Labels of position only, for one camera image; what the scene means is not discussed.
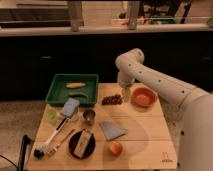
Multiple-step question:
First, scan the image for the green yellow banana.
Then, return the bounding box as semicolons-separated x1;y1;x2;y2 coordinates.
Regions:
68;93;89;99

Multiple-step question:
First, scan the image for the blue grey folded cloth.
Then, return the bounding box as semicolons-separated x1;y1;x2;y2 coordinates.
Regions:
99;121;127;141

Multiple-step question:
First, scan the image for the small metal cup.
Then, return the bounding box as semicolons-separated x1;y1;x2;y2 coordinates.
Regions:
83;109;96;125

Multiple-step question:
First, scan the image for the blue grey sponge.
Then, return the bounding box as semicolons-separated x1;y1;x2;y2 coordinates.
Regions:
61;98;80;118

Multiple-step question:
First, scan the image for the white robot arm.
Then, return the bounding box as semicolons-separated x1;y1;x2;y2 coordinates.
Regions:
115;48;213;171

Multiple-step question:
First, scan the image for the tan box on plate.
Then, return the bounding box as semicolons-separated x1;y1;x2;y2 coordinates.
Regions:
74;130;91;158

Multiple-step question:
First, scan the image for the green plastic tray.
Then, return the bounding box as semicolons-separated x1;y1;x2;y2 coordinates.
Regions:
46;74;99;107

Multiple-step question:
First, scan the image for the black clamp stand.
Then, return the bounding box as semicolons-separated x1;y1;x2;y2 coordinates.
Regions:
17;135;32;171

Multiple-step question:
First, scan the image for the dark round plate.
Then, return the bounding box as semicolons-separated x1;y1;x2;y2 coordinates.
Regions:
68;129;96;159

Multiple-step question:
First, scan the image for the metal fork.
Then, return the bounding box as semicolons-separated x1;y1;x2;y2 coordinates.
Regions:
47;129;75;157

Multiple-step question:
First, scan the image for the dark grape bunch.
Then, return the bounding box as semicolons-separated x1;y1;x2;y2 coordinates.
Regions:
102;94;122;105

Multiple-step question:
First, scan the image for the orange fruit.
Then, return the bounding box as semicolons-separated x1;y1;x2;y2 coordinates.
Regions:
108;142;123;156

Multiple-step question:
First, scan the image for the orange bowl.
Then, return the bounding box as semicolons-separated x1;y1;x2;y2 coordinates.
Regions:
131;87;157;107

